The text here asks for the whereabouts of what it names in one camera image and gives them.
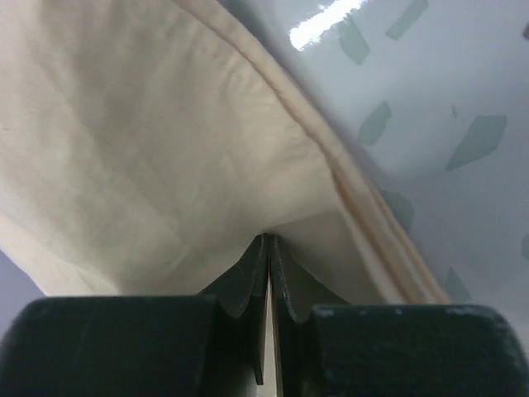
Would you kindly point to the beige cloth mat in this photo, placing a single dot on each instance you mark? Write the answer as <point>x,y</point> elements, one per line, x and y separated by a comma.
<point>144,144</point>

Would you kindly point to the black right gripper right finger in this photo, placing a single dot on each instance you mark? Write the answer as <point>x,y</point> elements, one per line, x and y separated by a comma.
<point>327,347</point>

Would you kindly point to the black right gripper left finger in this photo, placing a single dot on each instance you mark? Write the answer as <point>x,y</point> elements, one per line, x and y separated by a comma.
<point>207,344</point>

